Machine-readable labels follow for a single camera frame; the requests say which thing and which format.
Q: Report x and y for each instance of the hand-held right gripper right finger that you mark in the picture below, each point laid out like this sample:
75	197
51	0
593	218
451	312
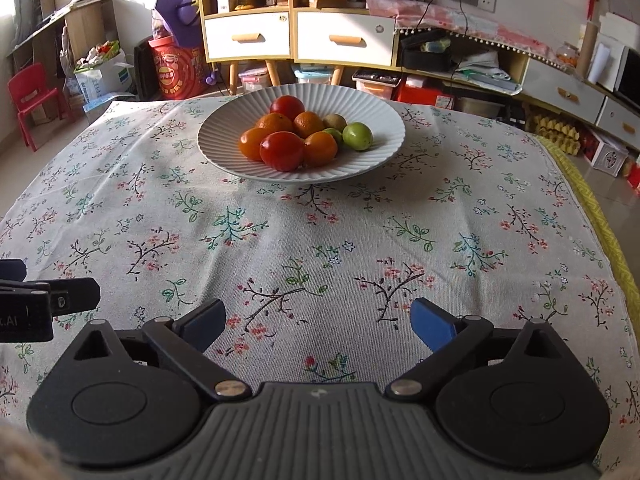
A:
432	325

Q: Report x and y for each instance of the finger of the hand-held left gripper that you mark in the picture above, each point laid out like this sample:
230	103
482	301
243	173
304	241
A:
75	296
12	270

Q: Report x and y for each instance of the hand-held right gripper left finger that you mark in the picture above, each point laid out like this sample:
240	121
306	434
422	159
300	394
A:
200	325

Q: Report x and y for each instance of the white ribbed plate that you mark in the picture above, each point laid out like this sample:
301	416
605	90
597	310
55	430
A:
300	175

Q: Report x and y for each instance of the orange mandarin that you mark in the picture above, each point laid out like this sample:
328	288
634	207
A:
274	124
251	144
309	124
320	149

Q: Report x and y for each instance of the red tomato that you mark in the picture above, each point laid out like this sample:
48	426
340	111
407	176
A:
287	106
282	152

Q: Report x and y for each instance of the green jujube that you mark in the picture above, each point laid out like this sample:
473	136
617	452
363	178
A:
358	136
334	136

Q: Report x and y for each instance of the brown kiwi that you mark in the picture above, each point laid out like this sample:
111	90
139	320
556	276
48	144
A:
335	122

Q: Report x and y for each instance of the fuzzy beige clothing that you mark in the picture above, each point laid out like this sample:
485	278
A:
25	455

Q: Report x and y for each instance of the floral tablecloth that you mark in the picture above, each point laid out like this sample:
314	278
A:
320	240

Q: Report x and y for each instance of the red plastic chair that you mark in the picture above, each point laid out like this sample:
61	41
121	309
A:
32	95

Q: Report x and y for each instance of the egg tray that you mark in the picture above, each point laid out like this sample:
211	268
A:
555	135

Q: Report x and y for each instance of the red box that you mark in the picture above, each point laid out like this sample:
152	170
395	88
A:
422	94

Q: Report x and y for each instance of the black panel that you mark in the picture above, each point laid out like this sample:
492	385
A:
145	72

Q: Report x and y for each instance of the white patterned box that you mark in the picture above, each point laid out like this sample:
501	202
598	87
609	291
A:
608	157

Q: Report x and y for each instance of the red bucket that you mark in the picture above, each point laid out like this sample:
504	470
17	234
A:
177	72

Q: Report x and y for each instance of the clear plastic storage box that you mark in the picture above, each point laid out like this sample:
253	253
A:
255	80
374	85
314	76

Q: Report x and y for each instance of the pile of folded papers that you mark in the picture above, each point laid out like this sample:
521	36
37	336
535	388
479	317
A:
482	72

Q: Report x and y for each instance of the wooden bookshelf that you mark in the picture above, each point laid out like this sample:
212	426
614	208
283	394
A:
65	15

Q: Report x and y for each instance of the low white cabinet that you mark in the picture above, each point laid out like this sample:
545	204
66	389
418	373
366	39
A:
565	90

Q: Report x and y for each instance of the black bag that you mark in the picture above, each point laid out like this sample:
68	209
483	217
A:
425	55

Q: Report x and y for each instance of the white cabinet drawer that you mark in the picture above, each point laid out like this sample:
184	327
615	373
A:
345	39
247	35

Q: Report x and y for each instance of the glass jar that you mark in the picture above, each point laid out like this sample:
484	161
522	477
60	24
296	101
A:
568	56

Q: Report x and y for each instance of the purple hat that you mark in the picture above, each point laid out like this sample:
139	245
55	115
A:
177	12

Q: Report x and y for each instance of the pink cloth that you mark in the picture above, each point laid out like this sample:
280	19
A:
475	22

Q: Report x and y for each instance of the cardboard tube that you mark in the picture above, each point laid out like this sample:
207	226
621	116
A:
586	50

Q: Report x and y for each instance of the microwave oven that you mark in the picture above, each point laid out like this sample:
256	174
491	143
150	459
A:
627	77

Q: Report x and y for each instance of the wooden cabinet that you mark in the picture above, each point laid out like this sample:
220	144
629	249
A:
292	10

